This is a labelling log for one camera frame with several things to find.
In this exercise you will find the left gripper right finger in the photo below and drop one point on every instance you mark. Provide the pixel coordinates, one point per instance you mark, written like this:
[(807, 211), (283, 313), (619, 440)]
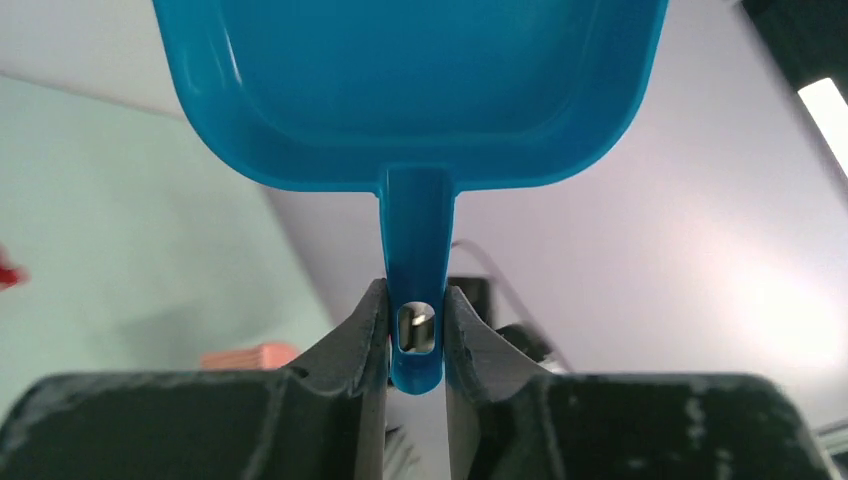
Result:
[(510, 418)]

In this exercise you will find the red paper scrap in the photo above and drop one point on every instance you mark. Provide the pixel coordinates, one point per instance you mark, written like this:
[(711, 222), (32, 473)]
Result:
[(11, 273)]

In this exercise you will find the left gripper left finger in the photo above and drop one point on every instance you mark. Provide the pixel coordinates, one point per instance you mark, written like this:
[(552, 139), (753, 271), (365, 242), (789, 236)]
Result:
[(321, 416)]

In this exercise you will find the blue plastic dustpan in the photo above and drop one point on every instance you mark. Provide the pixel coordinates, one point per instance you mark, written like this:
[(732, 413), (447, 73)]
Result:
[(414, 102)]

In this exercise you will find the pink hand brush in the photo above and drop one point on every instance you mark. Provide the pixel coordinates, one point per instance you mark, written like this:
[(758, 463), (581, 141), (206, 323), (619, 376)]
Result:
[(265, 356)]

